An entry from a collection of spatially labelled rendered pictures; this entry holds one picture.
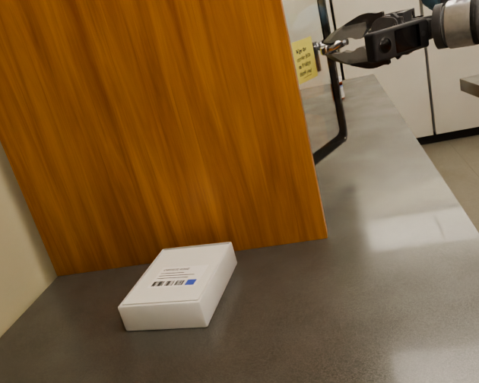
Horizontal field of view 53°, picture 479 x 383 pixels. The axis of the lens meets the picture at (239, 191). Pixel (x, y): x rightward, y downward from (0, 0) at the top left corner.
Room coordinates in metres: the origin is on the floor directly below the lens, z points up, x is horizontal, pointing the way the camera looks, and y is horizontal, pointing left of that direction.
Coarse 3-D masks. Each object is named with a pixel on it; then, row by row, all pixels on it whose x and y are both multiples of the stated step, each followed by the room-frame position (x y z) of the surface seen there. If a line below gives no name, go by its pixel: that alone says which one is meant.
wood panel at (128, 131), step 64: (0, 0) 0.78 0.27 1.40; (64, 0) 0.76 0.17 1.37; (128, 0) 0.73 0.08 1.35; (192, 0) 0.71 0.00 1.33; (256, 0) 0.69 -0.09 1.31; (0, 64) 0.79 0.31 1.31; (64, 64) 0.76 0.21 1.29; (128, 64) 0.74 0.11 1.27; (192, 64) 0.72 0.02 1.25; (256, 64) 0.70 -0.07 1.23; (0, 128) 0.80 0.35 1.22; (64, 128) 0.77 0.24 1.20; (128, 128) 0.75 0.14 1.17; (192, 128) 0.72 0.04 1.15; (256, 128) 0.70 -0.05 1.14; (64, 192) 0.78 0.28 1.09; (128, 192) 0.76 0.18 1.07; (192, 192) 0.73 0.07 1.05; (256, 192) 0.71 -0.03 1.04; (64, 256) 0.80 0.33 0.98; (128, 256) 0.77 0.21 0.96
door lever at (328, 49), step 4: (344, 40) 0.95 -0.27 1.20; (320, 44) 0.97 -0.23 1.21; (328, 44) 0.91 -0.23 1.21; (332, 44) 0.91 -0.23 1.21; (336, 44) 0.92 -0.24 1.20; (340, 44) 0.93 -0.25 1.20; (344, 44) 0.95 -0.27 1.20; (320, 48) 0.90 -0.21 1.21; (324, 48) 0.89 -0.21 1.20; (328, 48) 0.89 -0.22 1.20; (332, 48) 0.91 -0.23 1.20; (336, 48) 0.92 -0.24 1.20; (340, 48) 0.93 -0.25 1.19; (324, 52) 0.89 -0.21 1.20; (328, 52) 0.89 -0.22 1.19
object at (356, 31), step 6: (354, 24) 0.87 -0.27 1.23; (360, 24) 0.87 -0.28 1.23; (336, 30) 0.90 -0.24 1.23; (342, 30) 0.89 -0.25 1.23; (348, 30) 0.88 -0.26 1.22; (354, 30) 0.87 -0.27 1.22; (360, 30) 0.87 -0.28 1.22; (366, 30) 0.87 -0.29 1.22; (330, 36) 0.91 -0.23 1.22; (336, 36) 0.90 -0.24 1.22; (342, 36) 0.89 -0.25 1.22; (348, 36) 0.88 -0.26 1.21; (354, 36) 0.88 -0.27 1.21; (360, 36) 0.87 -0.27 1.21; (324, 42) 0.92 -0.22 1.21; (330, 42) 0.91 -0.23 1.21
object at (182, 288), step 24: (168, 264) 0.65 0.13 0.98; (192, 264) 0.63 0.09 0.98; (216, 264) 0.62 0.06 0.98; (144, 288) 0.60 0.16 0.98; (168, 288) 0.58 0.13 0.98; (192, 288) 0.57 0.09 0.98; (216, 288) 0.58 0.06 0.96; (120, 312) 0.56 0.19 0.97; (144, 312) 0.55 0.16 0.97; (168, 312) 0.54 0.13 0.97; (192, 312) 0.53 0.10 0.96
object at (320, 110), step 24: (288, 0) 0.91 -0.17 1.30; (312, 0) 0.98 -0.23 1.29; (288, 24) 0.90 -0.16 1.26; (312, 24) 0.96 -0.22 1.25; (336, 72) 1.01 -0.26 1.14; (312, 96) 0.93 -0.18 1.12; (336, 96) 1.00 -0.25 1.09; (312, 120) 0.91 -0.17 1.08; (336, 120) 0.99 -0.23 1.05; (312, 144) 0.90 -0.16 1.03; (336, 144) 0.97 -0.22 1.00
